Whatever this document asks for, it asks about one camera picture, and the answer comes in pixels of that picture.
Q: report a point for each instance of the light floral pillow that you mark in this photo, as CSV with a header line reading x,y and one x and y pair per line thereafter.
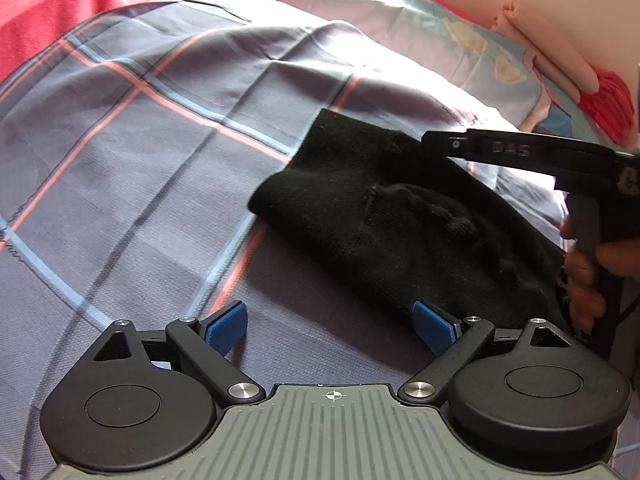
x,y
495,70

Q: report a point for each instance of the teal plaid pillow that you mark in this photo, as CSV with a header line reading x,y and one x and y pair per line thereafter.
x,y
566,118

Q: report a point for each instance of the black knit pants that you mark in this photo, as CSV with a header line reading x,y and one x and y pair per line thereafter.
x,y
400,227

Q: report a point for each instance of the person right hand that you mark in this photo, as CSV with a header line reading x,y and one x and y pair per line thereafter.
x,y
586,303

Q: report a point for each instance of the pink red blanket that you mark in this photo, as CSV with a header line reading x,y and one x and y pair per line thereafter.
x,y
29,26

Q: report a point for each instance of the pink folded blanket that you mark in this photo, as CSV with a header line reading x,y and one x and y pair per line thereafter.
x,y
553,54

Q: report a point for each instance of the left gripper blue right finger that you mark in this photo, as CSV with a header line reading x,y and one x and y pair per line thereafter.
x,y
455,343

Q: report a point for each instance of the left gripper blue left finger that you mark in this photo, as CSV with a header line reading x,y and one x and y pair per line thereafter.
x,y
202,346

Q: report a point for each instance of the red folded cloth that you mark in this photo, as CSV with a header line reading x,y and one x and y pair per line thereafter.
x,y
610,107

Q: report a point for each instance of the purple plaid bed sheet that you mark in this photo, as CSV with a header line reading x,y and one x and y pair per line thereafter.
x,y
129,153

